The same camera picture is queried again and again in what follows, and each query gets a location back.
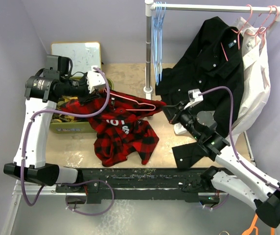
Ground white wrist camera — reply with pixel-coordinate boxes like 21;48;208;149
87;66;106;94
184;89;203;110

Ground red black plaid shirt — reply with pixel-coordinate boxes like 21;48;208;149
60;92;167;167

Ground orange plastic hanger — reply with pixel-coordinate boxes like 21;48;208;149
242;212;276;235

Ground blue wire hanger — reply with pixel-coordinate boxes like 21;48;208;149
156;2;166;83
152;7;160;85

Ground black button shirt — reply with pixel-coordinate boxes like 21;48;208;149
155;16;245;170

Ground pink hanger holding white shirt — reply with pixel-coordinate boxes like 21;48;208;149
252;5;279;47

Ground small whiteboard yellow frame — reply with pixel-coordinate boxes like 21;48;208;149
51;42;101;74

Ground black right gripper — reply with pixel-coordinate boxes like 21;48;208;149
162;100;202;141

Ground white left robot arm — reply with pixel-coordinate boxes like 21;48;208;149
3;55;105;192

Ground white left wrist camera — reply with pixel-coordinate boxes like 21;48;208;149
87;66;106;94

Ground pink hanger holding black shirt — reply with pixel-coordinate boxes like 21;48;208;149
220;4;253;61

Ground white shirt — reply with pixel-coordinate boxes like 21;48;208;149
173;16;271;138

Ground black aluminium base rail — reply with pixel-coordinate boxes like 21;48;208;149
12;167;253;204

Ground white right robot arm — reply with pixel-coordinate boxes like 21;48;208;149
162;102;280;228

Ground metal clothes rack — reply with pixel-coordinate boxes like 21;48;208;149
143;0;280;99

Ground yellow plaid shirt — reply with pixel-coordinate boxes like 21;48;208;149
50;95;82;123

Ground pink wire hanger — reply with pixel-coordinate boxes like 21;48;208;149
109;91;158;118

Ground green plastic laundry basket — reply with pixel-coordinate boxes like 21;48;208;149
49;78;114;134

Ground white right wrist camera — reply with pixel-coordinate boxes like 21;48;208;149
184;89;203;110

